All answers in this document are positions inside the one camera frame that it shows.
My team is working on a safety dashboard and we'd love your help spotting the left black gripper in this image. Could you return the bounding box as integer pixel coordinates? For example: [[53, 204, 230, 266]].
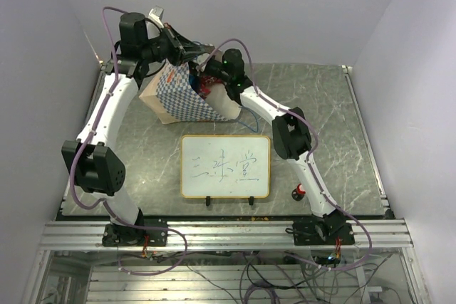
[[143, 23, 209, 68]]

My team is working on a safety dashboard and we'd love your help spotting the blue checkered paper bag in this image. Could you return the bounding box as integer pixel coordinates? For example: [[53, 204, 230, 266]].
[[139, 61, 242, 125]]

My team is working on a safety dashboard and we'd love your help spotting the blue snack bag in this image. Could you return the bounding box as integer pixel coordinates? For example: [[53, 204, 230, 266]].
[[189, 74, 200, 93]]

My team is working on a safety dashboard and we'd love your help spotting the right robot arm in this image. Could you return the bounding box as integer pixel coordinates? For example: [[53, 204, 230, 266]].
[[197, 46, 346, 244]]

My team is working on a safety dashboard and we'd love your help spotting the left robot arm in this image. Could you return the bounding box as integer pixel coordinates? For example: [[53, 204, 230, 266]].
[[61, 11, 213, 246]]

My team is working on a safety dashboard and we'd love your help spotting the small red candy pack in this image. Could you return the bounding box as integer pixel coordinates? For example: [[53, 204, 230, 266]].
[[198, 75, 220, 99]]

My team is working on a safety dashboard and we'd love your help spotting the red emergency stop button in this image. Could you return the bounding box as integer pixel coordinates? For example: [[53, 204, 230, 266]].
[[291, 184, 306, 201]]

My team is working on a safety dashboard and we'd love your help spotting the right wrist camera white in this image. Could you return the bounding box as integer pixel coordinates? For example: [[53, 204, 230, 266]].
[[195, 61, 207, 72]]

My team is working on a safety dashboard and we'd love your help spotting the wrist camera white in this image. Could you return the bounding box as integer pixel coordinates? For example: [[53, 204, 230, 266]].
[[195, 61, 207, 72], [147, 6, 164, 29]]

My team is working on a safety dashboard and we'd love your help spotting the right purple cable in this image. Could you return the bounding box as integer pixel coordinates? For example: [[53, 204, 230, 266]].
[[204, 38, 373, 272]]

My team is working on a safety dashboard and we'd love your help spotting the purple cable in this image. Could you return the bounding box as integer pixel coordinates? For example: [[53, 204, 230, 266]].
[[69, 6, 188, 276], [204, 38, 373, 272]]

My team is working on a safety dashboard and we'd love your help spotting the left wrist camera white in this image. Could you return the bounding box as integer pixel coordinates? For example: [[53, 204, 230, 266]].
[[147, 6, 164, 29]]

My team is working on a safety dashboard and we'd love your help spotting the white board with yellow frame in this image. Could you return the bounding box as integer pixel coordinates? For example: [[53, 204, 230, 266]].
[[180, 135, 271, 199]]

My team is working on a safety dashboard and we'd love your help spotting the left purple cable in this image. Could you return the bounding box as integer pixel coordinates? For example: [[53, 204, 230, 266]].
[[69, 6, 188, 276]]

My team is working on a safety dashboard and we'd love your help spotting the aluminium frame rail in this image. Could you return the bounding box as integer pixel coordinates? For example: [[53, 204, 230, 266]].
[[38, 219, 413, 251]]

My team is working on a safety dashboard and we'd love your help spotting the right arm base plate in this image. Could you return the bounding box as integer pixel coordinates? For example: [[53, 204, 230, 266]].
[[285, 219, 355, 246]]

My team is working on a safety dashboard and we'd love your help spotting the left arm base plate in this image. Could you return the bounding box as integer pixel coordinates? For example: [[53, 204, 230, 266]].
[[101, 219, 168, 247]]

